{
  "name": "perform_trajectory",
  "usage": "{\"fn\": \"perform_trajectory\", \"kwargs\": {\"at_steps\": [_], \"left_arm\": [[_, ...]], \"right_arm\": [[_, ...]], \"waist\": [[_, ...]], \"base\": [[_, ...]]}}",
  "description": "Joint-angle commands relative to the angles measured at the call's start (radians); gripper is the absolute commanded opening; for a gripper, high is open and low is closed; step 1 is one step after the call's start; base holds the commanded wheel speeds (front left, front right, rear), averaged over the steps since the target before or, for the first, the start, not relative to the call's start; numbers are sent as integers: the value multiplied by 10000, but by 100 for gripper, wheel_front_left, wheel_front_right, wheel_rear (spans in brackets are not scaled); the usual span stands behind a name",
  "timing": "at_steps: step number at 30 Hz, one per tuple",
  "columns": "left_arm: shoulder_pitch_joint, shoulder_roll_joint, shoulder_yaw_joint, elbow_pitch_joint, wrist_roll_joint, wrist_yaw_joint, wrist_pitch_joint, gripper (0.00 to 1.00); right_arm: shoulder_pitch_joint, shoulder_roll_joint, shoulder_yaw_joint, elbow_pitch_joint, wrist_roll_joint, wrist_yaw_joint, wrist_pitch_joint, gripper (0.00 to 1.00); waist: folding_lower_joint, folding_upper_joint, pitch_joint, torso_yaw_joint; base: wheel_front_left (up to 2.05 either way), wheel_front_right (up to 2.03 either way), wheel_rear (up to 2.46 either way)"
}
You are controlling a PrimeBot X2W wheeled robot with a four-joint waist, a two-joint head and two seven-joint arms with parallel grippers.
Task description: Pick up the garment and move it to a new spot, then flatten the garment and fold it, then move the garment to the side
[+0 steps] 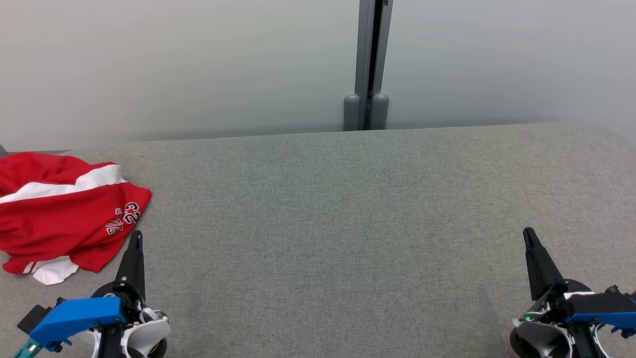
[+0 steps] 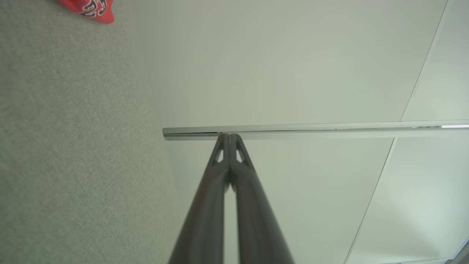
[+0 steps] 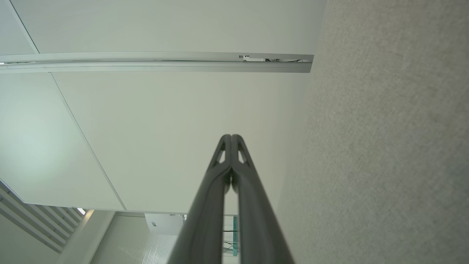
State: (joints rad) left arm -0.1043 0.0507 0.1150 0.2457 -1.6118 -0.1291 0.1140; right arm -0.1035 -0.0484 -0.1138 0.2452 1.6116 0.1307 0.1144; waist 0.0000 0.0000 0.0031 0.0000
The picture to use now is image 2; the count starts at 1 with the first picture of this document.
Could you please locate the aluminium floor rail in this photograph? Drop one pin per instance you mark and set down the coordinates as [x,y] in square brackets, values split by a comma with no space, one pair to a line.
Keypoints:
[315,131]

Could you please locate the red basketball jersey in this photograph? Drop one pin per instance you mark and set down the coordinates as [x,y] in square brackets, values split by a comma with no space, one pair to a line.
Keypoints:
[96,9]

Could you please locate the grey fabric sofa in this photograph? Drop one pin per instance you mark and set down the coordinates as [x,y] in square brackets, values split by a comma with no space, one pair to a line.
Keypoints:
[73,146]

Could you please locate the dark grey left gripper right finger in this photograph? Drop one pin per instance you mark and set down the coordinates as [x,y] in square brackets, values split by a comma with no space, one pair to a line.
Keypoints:
[256,212]

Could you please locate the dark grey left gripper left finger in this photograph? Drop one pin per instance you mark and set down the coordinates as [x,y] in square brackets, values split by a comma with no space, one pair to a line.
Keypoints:
[205,205]

